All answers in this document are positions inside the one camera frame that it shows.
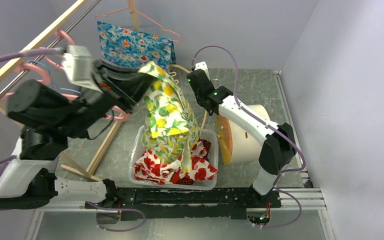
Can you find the white red flower skirt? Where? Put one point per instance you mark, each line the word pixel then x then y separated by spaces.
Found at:
pixel 149 168

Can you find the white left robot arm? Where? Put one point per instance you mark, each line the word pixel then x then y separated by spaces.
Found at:
pixel 49 120

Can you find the red polka dot skirt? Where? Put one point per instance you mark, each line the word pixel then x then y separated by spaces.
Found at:
pixel 201 169

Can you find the pink plastic hanger front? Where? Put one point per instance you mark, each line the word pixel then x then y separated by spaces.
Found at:
pixel 47 80

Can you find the white plastic basket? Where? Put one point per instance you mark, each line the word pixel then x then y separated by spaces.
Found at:
pixel 204 185

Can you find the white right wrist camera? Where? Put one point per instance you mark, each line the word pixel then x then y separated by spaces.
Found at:
pixel 202 66

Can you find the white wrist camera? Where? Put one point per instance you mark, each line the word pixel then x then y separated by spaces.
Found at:
pixel 202 66
pixel 78 67

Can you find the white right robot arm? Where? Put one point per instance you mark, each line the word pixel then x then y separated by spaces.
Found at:
pixel 277 142

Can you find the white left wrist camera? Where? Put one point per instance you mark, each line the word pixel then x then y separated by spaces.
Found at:
pixel 78 67

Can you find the blue floral skirt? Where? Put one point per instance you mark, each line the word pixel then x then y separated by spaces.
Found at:
pixel 132 49

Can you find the yellow wooden hanger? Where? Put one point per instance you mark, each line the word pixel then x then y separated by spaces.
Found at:
pixel 179 73

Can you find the yellow lemon print skirt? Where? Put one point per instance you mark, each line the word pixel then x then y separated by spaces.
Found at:
pixel 171 128

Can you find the white cylindrical bin orange lid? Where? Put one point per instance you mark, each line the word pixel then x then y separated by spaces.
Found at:
pixel 240 132

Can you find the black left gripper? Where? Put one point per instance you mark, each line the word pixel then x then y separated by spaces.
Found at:
pixel 135 83

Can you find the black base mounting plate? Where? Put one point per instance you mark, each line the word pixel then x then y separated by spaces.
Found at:
pixel 171 203

